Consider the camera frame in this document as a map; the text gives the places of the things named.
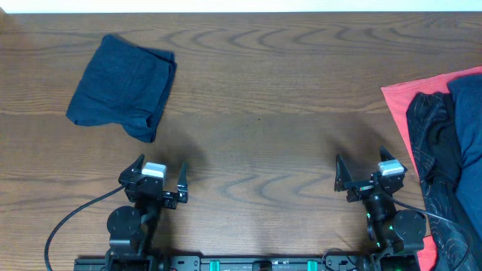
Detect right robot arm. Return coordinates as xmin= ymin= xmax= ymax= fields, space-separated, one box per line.
xmin=334 ymin=147 xmax=426 ymax=270

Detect black patterned garment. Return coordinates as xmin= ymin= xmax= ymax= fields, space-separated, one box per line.
xmin=406 ymin=93 xmax=481 ymax=270

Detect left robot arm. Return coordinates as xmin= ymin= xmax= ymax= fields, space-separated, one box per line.
xmin=105 ymin=154 xmax=188 ymax=270

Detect navy blue shorts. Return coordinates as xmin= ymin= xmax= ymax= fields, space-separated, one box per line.
xmin=66 ymin=34 xmax=177 ymax=143
xmin=447 ymin=74 xmax=481 ymax=235

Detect red cloth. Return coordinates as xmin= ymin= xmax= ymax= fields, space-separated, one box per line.
xmin=381 ymin=67 xmax=481 ymax=270

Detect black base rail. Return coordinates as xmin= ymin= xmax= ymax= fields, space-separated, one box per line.
xmin=73 ymin=255 xmax=376 ymax=271

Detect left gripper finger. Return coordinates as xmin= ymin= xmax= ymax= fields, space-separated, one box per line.
xmin=177 ymin=163 xmax=188 ymax=193
xmin=127 ymin=154 xmax=145 ymax=175

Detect folded navy blue shorts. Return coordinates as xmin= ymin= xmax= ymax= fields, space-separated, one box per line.
xmin=66 ymin=34 xmax=177 ymax=143

